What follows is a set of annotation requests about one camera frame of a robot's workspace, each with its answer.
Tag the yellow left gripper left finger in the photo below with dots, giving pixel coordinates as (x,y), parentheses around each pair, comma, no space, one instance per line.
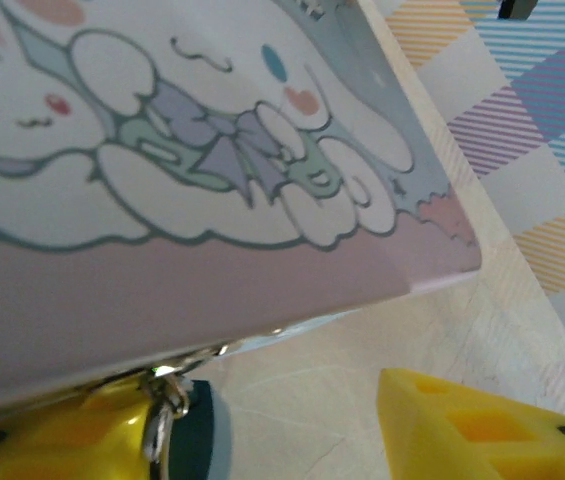
(72,440)

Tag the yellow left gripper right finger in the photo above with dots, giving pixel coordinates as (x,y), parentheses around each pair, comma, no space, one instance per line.
(462,435)

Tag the small dark teal padlock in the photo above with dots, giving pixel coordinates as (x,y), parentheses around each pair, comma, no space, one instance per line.
(202,435)

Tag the blue cartoon tin box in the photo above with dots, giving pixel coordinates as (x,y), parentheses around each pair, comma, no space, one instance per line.
(162,200)

